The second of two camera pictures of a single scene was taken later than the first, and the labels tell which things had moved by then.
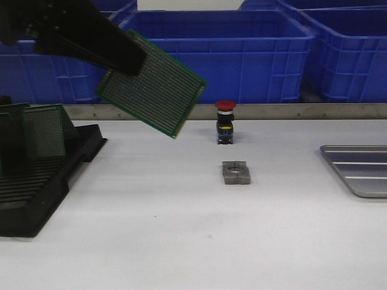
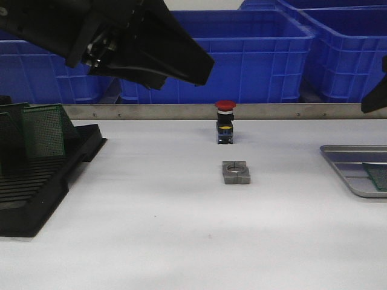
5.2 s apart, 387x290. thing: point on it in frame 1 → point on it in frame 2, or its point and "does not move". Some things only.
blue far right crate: (304, 5) does not move
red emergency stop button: (224, 123) does not move
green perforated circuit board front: (162, 95) → (378, 172)
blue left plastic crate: (34, 77) does not move
